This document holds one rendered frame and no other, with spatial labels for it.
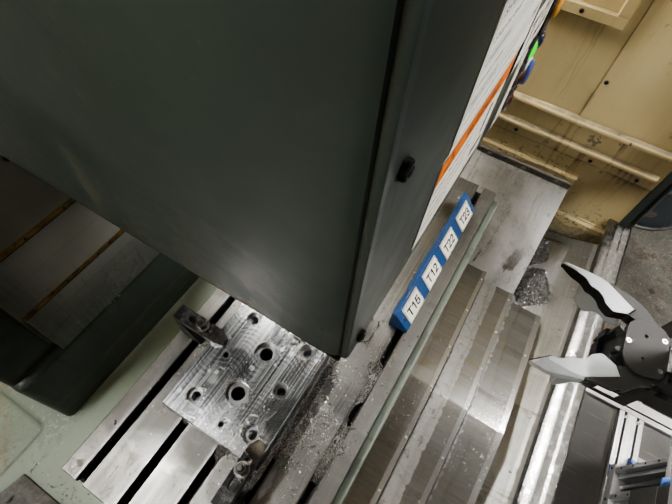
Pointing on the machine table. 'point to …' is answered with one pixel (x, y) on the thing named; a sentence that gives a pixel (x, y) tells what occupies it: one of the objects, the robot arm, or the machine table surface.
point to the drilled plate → (301, 381)
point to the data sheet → (499, 54)
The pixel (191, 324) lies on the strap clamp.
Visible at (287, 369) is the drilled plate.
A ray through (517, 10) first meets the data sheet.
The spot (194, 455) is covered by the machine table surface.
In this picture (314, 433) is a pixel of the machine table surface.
